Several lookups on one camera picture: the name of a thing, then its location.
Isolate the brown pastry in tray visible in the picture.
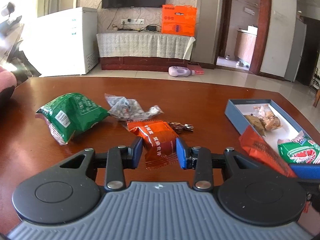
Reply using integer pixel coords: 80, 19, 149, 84
244, 105, 281, 137

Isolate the purple detergent bottle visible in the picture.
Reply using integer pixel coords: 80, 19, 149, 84
168, 66, 195, 77

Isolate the dark brown candy wrapper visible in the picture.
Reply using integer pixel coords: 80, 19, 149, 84
168, 122, 194, 134

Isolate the pink sleeve forearm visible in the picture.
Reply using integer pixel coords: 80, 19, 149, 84
0, 66, 17, 105

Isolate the green snack bag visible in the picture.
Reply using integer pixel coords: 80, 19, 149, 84
35, 93, 109, 145

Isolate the white wall power strip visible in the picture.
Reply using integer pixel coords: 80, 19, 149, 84
121, 18, 145, 25

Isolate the grey refrigerator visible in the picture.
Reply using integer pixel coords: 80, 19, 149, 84
284, 19, 306, 82

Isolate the orange cardboard box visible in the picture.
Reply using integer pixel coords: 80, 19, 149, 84
161, 4, 197, 37

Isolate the white chest freezer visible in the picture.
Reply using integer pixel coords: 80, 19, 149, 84
21, 7, 99, 77

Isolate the green red cracker packet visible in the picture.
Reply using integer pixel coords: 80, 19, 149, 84
277, 131, 319, 164

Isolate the red-orange snack packet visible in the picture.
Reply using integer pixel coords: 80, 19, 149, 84
239, 125, 297, 178

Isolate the tv cabinet with lace cloth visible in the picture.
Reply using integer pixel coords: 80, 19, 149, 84
97, 31, 195, 72

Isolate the blue cardboard box tray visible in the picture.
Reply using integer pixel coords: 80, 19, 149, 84
225, 99, 319, 153

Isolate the clear nut snack bag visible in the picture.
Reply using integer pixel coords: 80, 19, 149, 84
104, 94, 163, 121

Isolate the scooter by window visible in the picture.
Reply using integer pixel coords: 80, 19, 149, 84
1, 2, 41, 84

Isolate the orange snack packet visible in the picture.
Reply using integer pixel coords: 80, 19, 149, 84
127, 120, 178, 170

